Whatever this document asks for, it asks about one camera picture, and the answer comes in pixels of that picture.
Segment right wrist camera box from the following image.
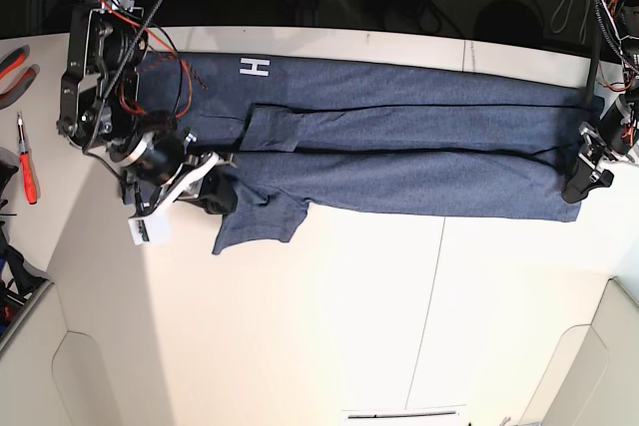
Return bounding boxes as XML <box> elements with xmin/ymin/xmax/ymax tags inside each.
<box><xmin>128</xmin><ymin>213</ymin><xmax>171</xmax><ymax>245</ymax></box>

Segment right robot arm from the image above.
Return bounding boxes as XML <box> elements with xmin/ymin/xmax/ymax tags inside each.
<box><xmin>57</xmin><ymin>0</ymin><xmax>237</xmax><ymax>215</ymax></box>

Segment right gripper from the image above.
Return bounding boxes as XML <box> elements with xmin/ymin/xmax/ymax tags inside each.
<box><xmin>117</xmin><ymin>110</ymin><xmax>238</xmax><ymax>215</ymax></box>

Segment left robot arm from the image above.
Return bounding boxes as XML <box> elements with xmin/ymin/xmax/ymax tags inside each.
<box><xmin>562</xmin><ymin>0</ymin><xmax>638</xmax><ymax>204</ymax></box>

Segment red-handled pliers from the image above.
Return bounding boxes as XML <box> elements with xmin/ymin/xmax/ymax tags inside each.
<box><xmin>0</xmin><ymin>45</ymin><xmax>40</xmax><ymax>110</ymax></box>

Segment blue-grey t-shirt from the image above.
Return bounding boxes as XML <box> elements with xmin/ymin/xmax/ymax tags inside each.
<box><xmin>138</xmin><ymin>53</ymin><xmax>604</xmax><ymax>253</ymax></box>

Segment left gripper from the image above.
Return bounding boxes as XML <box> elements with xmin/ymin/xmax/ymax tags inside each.
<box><xmin>561</xmin><ymin>99</ymin><xmax>638</xmax><ymax>205</ymax></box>

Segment orange-handled screwdriver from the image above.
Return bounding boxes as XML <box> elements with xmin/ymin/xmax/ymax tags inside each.
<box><xmin>17</xmin><ymin>112</ymin><xmax>38</xmax><ymax>205</ymax></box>

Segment braided camera cable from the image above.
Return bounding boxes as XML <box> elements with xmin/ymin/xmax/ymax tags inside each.
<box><xmin>583</xmin><ymin>0</ymin><xmax>639</xmax><ymax>108</ymax></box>
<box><xmin>79</xmin><ymin>0</ymin><xmax>176</xmax><ymax>208</ymax></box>

